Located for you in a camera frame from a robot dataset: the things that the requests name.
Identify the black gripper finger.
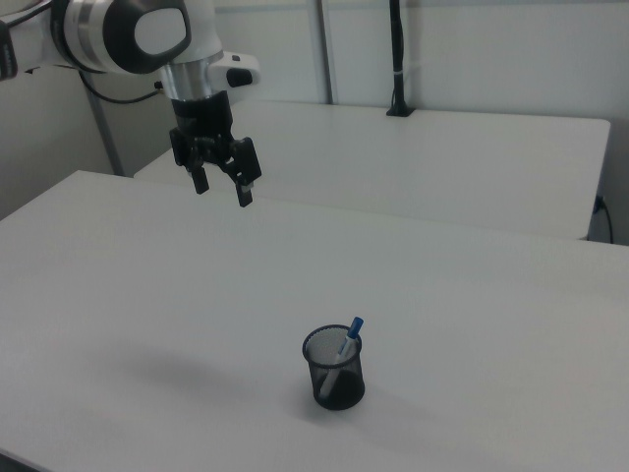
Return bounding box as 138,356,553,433
169,126,211,197
219,137,263,208

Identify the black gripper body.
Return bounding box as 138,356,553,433
171,91,245,166

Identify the blue and white marker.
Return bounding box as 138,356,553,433
318,316,366,399

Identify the white side table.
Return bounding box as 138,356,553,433
133,100,612,242

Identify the black mesh pen cup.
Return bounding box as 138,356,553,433
301,323,367,412

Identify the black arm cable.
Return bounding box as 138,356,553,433
78,68,166,105

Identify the grey wall partition post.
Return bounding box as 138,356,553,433
86,91,125,177
313,0,341,105

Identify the black camera stand pole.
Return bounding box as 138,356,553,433
385,0,417,119

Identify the black cable strap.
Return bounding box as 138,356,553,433
0,22,20,83

